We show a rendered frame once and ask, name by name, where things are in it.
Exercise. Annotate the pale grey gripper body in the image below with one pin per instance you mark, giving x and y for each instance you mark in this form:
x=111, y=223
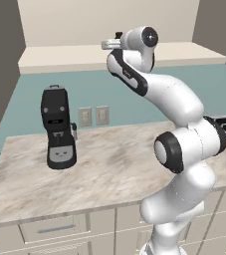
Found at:
x=109, y=44

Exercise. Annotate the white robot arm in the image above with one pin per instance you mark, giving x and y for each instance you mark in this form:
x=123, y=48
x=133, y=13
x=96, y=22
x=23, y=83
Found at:
x=174, y=96

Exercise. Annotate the grey tall cabinet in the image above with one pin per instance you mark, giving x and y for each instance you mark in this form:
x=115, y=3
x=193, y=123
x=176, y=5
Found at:
x=0, y=66

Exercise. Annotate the black coffee machine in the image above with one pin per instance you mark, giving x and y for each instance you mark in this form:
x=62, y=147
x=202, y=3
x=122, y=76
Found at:
x=58, y=132

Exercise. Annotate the narrow beige cupboard panel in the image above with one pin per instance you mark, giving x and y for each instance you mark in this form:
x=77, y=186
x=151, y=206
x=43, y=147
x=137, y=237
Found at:
x=102, y=229

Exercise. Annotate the beige cupboard door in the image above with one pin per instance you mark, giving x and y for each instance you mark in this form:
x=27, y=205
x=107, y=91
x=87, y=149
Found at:
x=127, y=235

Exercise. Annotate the beige wall cabinet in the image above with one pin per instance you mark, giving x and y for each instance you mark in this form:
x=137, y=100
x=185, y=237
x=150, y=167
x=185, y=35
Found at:
x=84, y=33

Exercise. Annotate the beige wall outlet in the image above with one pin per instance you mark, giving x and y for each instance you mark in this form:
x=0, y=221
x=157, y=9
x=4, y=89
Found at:
x=102, y=115
x=85, y=116

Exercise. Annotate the grey wall cabinet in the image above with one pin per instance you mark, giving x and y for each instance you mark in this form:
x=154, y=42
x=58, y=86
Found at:
x=217, y=23

